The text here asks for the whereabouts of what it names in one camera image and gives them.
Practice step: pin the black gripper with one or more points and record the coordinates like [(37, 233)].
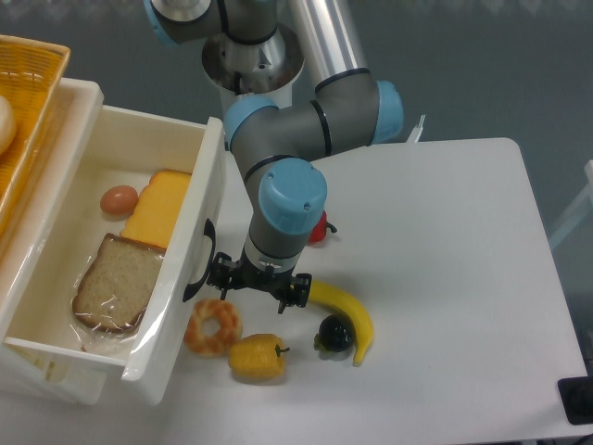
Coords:
[(290, 290)]

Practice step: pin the white drawer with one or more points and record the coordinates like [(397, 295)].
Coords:
[(126, 148)]

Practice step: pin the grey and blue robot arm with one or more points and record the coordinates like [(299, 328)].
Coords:
[(299, 94)]

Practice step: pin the white drawer cabinet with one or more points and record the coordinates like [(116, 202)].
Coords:
[(70, 120)]

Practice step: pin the glazed donut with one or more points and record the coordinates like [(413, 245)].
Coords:
[(214, 326)]

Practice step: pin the yellow banana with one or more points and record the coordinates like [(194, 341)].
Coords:
[(339, 301)]

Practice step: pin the yellow bell pepper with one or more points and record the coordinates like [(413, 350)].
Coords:
[(259, 357)]

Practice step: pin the red bell pepper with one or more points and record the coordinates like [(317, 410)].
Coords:
[(320, 230)]

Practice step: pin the dark mangosteen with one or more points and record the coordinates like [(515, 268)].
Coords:
[(335, 338)]

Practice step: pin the orange cake slice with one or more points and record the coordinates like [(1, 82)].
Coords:
[(156, 213)]

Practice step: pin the brown bread slice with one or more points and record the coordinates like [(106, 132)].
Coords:
[(114, 292)]

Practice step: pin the brown egg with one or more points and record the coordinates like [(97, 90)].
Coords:
[(119, 200)]

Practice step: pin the pale bread roll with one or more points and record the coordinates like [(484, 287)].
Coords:
[(8, 125)]

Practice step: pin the orange woven basket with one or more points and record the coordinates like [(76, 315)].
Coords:
[(30, 74)]

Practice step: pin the black device at edge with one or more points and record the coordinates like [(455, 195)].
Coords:
[(576, 399)]

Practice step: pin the white table bracket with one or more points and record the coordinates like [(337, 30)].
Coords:
[(417, 131)]

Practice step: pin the white frame at right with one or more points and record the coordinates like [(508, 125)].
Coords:
[(574, 213)]

